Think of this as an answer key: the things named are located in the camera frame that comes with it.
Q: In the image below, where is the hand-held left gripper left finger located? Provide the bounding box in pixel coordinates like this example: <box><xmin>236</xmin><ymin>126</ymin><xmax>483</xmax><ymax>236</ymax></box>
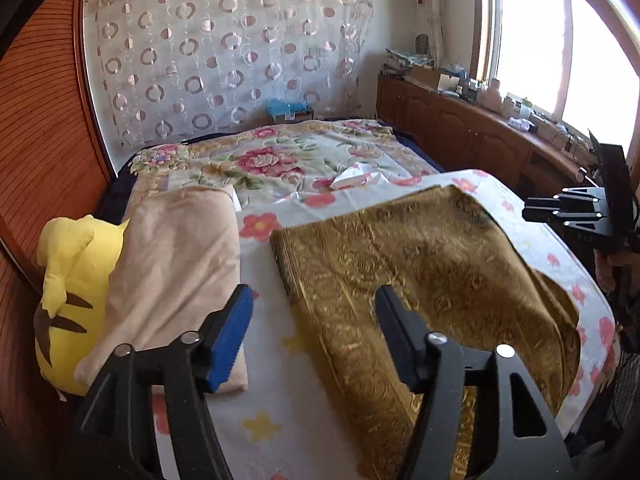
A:
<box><xmin>70</xmin><ymin>284</ymin><xmax>255</xmax><ymax>480</ymax></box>

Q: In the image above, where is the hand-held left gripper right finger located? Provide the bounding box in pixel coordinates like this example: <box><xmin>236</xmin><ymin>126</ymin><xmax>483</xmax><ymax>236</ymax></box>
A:
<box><xmin>375</xmin><ymin>285</ymin><xmax>573</xmax><ymax>480</ymax></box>

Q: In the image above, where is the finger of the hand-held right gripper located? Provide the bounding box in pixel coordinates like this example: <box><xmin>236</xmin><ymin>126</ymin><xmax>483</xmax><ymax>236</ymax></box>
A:
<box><xmin>522</xmin><ymin>187</ymin><xmax>608</xmax><ymax>236</ymax></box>

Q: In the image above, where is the golden sunflower patterned shirt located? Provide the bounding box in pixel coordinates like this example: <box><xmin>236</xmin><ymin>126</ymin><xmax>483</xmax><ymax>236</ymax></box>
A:
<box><xmin>270</xmin><ymin>185</ymin><xmax>583</xmax><ymax>480</ymax></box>

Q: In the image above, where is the person's right hand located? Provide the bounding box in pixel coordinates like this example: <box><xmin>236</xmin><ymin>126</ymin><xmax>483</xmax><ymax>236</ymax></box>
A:
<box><xmin>594</xmin><ymin>253</ymin><xmax>620</xmax><ymax>293</ymax></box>

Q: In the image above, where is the beige folded cloth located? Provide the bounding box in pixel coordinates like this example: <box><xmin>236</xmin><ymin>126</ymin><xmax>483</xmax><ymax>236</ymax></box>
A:
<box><xmin>74</xmin><ymin>185</ymin><xmax>249</xmax><ymax>395</ymax></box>

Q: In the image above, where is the white jug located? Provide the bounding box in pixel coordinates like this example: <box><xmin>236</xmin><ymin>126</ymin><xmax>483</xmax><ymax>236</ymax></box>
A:
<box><xmin>482</xmin><ymin>78</ymin><xmax>504</xmax><ymax>111</ymax></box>

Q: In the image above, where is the wooden cabinet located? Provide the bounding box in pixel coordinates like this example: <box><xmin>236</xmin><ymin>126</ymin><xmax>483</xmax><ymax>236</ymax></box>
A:
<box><xmin>376</xmin><ymin>75</ymin><xmax>601</xmax><ymax>206</ymax></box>

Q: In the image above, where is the window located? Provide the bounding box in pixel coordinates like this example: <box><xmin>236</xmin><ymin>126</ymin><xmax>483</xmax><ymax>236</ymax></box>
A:
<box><xmin>472</xmin><ymin>0</ymin><xmax>640</xmax><ymax>161</ymax></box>

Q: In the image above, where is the yellow plush toy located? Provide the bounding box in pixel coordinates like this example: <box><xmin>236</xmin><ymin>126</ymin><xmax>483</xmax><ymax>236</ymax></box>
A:
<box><xmin>34</xmin><ymin>215</ymin><xmax>132</xmax><ymax>396</ymax></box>

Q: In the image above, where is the cardboard box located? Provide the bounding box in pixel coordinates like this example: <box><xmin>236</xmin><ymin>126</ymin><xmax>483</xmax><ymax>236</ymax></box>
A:
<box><xmin>410</xmin><ymin>64</ymin><xmax>458</xmax><ymax>92</ymax></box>

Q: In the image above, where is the floral bed sheet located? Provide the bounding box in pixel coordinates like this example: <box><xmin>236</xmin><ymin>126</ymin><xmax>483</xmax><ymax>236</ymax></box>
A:
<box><xmin>120</xmin><ymin>119</ymin><xmax>618</xmax><ymax>480</ymax></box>

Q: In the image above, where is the stack of folded patterned cloth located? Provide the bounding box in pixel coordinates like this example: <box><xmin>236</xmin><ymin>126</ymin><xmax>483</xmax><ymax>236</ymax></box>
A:
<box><xmin>385</xmin><ymin>47</ymin><xmax>433</xmax><ymax>68</ymax></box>

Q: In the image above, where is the white lace window curtain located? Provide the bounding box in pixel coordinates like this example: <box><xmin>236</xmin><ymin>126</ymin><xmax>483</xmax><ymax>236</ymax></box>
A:
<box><xmin>410</xmin><ymin>0</ymin><xmax>447</xmax><ymax>68</ymax></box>

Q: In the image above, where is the blue tissue box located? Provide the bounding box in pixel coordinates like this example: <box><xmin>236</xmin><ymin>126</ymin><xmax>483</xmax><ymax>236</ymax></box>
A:
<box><xmin>265</xmin><ymin>97</ymin><xmax>316</xmax><ymax>123</ymax></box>

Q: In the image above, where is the wooden slatted panel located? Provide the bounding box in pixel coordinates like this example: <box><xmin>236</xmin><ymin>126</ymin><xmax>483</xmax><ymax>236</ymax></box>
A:
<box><xmin>0</xmin><ymin>0</ymin><xmax>117</xmax><ymax>461</ymax></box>

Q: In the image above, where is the circle patterned sheer curtain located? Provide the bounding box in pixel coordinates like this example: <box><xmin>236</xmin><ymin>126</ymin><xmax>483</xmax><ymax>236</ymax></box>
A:
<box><xmin>84</xmin><ymin>0</ymin><xmax>375</xmax><ymax>150</ymax></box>

